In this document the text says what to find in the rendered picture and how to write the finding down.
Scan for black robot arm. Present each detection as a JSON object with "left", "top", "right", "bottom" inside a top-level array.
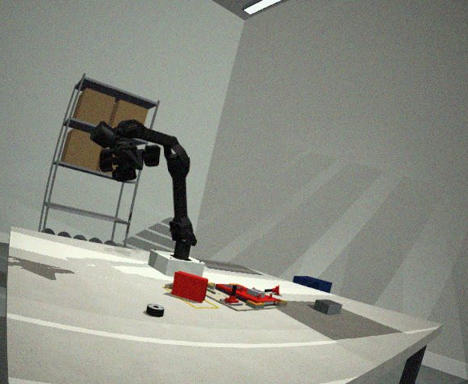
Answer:
[{"left": 90, "top": 119, "right": 197, "bottom": 261}]

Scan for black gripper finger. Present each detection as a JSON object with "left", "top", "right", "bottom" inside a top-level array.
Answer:
[
  {"left": 121, "top": 150, "right": 141, "bottom": 170},
  {"left": 134, "top": 149, "right": 145, "bottom": 170}
]

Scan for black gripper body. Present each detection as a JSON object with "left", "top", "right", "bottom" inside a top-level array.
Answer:
[{"left": 99, "top": 142, "right": 161, "bottom": 172}]

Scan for black rubber tyre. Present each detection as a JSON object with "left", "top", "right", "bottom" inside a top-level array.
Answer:
[{"left": 146, "top": 304, "right": 164, "bottom": 318}]

